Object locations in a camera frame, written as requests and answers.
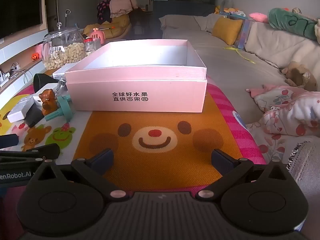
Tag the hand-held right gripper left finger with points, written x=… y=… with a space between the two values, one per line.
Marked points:
x=102 y=160

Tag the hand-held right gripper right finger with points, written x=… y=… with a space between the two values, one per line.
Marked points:
x=222 y=161

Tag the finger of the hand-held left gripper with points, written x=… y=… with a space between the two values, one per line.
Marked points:
x=8 y=141
x=45 y=151

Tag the white power adapter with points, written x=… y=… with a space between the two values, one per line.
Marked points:
x=18 y=110

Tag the teal plastic tool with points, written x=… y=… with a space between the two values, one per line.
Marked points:
x=65 y=107

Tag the brown bear figurine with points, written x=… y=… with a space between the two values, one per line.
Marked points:
x=48 y=102

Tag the white charger cube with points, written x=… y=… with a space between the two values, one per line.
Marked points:
x=38 y=99

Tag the black cylinder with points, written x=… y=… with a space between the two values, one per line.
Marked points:
x=42 y=81

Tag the pink cardboard box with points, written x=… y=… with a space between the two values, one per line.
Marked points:
x=140 y=90

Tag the small black box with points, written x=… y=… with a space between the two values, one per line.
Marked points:
x=33 y=117

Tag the cartoon printed play mat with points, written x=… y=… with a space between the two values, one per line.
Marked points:
x=155 y=140

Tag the small clear plastic bag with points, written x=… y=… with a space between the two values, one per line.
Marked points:
x=61 y=84

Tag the floral blanket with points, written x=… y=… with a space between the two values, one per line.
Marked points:
x=285 y=110

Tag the grey fringed cloth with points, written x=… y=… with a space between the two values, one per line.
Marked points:
x=308 y=165

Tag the orange pumpkin decoration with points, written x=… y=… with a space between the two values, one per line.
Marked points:
x=35 y=57

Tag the glass jar of nuts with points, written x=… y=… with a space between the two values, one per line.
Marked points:
x=62 y=51

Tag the beige sofa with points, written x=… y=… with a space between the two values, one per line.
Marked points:
x=225 y=57

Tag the yellow ribbon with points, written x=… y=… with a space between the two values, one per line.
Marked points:
x=238 y=52

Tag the small jar with red lid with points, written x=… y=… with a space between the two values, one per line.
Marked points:
x=90 y=47

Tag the brown plush toy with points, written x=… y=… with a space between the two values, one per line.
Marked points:
x=298 y=73

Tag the pink plastic toy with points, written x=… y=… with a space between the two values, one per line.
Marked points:
x=97 y=35

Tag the iridescent gift box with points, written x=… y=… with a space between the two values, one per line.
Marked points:
x=245 y=32

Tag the yellow cushion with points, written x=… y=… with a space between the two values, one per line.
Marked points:
x=227 y=30

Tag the black television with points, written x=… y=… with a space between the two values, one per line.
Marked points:
x=17 y=7

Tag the yellow bean bag chair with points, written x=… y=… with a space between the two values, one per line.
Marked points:
x=120 y=26

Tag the pink plush toy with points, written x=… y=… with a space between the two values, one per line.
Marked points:
x=258 y=17

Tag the black polka dot cloth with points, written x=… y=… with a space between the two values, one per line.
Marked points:
x=103 y=11

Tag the green plush pillow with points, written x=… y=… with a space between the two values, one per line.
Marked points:
x=292 y=21

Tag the pink clothes pile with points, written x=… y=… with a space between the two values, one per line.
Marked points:
x=121 y=5

